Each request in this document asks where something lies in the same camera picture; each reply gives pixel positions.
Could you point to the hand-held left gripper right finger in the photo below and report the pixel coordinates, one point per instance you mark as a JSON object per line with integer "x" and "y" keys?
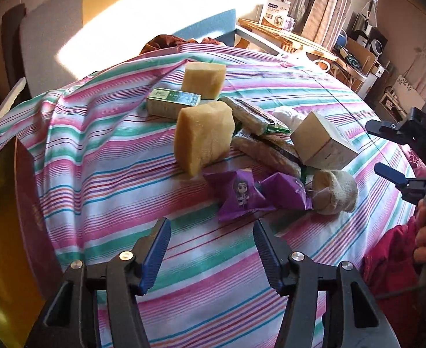
{"x": 266, "y": 257}

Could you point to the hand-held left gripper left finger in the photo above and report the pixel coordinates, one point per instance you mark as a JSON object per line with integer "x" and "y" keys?
{"x": 157, "y": 257}

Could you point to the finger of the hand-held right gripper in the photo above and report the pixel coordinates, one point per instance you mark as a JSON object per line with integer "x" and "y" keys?
{"x": 388, "y": 172}
{"x": 383, "y": 127}

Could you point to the beige cardboard box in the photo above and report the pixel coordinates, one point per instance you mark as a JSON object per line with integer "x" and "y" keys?
{"x": 325, "y": 145}

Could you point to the purple packet with cartoon figure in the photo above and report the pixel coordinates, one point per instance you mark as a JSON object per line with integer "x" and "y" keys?
{"x": 234, "y": 192}

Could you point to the wooden shelf rack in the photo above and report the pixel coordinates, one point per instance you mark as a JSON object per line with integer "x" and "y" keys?
{"x": 394, "y": 103}

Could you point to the white leaf pattern board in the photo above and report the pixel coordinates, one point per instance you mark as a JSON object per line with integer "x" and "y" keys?
{"x": 412, "y": 90}

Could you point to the white gauze roll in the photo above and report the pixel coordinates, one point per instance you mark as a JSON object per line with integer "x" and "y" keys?
{"x": 338, "y": 192}

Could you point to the plain purple packet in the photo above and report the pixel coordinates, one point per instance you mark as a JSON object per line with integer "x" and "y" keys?
{"x": 285, "y": 190}

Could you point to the open cardboard box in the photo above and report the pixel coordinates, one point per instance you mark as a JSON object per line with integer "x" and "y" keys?
{"x": 361, "y": 56}

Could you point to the black stereo speaker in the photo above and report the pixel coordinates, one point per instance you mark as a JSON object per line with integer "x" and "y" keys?
{"x": 374, "y": 43}

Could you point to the white tape roll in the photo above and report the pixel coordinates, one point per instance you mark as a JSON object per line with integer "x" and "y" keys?
{"x": 322, "y": 66}

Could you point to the striped bedsheet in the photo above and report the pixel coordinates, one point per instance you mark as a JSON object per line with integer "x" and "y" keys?
{"x": 108, "y": 174}

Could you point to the blue round container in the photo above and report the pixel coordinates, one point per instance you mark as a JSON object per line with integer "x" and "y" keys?
{"x": 342, "y": 40}

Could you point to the clear wrapped snack packets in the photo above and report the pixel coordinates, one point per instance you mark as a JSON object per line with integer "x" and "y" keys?
{"x": 267, "y": 152}

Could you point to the wooden side table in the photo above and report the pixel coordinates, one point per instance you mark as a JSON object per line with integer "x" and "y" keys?
{"x": 300, "y": 41}

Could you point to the large yellow sponge block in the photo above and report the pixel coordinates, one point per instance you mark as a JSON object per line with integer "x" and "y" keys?
{"x": 202, "y": 134}

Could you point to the beige curtain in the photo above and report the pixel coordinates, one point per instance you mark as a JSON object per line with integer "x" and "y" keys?
{"x": 325, "y": 7}

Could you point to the green rice cracker packet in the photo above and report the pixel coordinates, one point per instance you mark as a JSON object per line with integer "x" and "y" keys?
{"x": 249, "y": 114}

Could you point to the small pink packet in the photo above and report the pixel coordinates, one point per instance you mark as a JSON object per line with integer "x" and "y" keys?
{"x": 289, "y": 24}

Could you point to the long green box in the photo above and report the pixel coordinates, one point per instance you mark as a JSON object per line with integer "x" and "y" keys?
{"x": 169, "y": 103}

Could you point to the white printed carton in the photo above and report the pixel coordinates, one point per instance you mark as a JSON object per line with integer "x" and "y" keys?
{"x": 275, "y": 12}

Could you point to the blue chair back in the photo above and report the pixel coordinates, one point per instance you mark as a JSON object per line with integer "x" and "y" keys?
{"x": 213, "y": 25}

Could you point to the white cloth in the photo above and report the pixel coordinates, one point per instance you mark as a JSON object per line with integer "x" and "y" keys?
{"x": 15, "y": 96}

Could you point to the brown red cloth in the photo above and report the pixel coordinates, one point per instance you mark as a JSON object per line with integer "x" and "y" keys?
{"x": 162, "y": 41}

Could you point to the grey padded panel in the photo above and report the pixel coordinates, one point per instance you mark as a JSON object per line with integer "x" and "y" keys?
{"x": 50, "y": 40}

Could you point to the white metal frame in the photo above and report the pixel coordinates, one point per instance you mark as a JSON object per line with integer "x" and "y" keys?
{"x": 256, "y": 40}

